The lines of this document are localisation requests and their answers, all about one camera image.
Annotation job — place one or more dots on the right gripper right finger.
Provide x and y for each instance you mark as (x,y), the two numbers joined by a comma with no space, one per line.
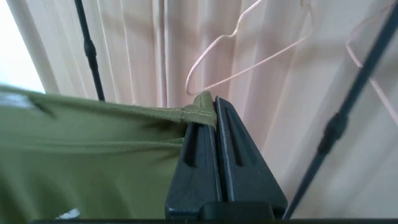
(245,174)

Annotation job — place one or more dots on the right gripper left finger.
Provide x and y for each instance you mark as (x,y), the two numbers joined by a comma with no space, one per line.
(199,174)

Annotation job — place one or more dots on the green printed shirt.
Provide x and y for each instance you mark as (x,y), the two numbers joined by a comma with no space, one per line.
(93,155)

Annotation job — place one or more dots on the pink clothes hanger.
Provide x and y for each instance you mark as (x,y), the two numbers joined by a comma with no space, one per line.
(354,57)
(248,66)

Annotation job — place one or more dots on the black clothes rack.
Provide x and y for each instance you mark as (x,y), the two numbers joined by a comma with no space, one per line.
(90,53)

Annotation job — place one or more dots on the window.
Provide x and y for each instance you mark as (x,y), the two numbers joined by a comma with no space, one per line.
(15,46)

